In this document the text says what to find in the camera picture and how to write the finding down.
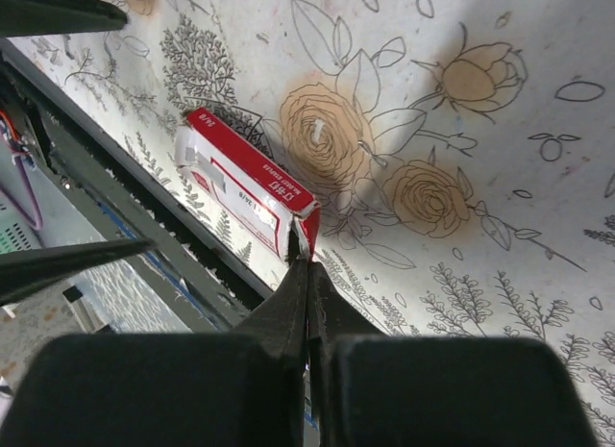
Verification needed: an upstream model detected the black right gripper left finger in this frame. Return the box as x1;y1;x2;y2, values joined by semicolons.
1;260;308;446

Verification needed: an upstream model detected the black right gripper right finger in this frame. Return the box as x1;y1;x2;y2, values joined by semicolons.
307;262;597;446

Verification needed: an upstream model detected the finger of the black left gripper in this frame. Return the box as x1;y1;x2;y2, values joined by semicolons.
1;0;128;37
1;238;154;306

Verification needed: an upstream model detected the red white staple box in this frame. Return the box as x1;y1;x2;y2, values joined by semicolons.
175;108;320;263

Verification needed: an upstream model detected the floral patterned table mat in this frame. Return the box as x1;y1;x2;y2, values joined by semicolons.
12;0;614;446

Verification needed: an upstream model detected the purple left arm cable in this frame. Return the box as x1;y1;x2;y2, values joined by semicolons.
0;110;44;232

